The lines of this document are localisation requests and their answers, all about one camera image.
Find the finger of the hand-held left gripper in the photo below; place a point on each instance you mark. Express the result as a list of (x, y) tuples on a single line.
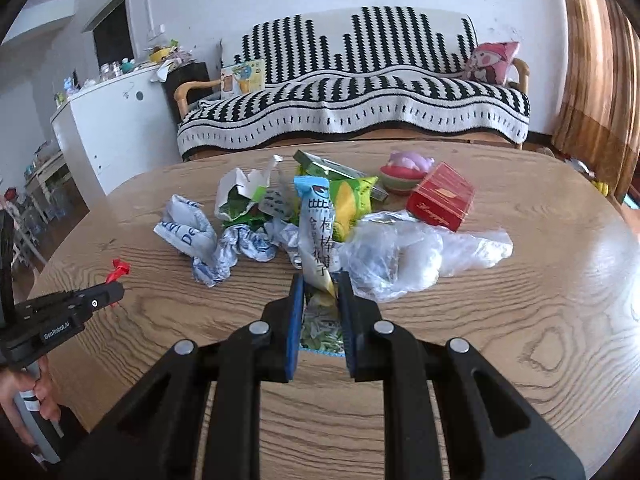
[(92, 302)]

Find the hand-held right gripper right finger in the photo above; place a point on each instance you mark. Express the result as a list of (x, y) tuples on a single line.
[(348, 332)]

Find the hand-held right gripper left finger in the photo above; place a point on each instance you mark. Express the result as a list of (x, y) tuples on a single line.
[(296, 332)]

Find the small red twisted scrap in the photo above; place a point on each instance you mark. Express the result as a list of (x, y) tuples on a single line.
[(118, 268)]

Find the blue white snack wrapper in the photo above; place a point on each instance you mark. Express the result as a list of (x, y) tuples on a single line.
[(315, 230)]

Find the small green packet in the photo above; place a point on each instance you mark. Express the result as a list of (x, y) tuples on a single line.
[(235, 185)]

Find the person's left hand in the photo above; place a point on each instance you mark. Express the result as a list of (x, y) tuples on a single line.
[(47, 392)]

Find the clear plastic bag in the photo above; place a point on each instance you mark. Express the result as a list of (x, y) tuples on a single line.
[(400, 255)]

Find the crumpled white blue wrapper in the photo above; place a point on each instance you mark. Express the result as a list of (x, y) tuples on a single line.
[(185, 225), (250, 242)]

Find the grey printed wrapper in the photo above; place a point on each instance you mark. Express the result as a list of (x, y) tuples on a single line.
[(277, 202)]

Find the yellow green popcorn bag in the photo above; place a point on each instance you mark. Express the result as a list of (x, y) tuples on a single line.
[(352, 200)]

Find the red box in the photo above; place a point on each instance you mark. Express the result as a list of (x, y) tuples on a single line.
[(440, 195)]

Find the pink purple squishy toy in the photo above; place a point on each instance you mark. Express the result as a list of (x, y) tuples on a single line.
[(405, 172)]

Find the flat green box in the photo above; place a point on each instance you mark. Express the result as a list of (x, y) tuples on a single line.
[(320, 162)]

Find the white cabinet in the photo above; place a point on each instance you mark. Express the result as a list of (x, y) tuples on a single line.
[(115, 125)]

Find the row of small bottles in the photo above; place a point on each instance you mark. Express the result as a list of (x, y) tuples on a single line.
[(117, 67)]

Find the striped black white sofa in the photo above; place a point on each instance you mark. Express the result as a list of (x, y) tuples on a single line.
[(350, 95)]

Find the dark side cabinet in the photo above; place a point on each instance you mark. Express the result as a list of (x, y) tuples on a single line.
[(192, 72)]

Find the clutter pile with yellow bowl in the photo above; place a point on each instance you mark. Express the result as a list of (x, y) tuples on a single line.
[(162, 54)]

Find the colourful picture book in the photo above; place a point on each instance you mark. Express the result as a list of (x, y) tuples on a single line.
[(242, 79)]

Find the pink cartoon pillow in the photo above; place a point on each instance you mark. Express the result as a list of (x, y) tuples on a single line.
[(490, 62)]

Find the brown curtain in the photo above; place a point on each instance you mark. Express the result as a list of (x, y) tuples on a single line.
[(595, 75)]

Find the wooden frame sofa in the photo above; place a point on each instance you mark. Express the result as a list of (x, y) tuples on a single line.
[(187, 91)]

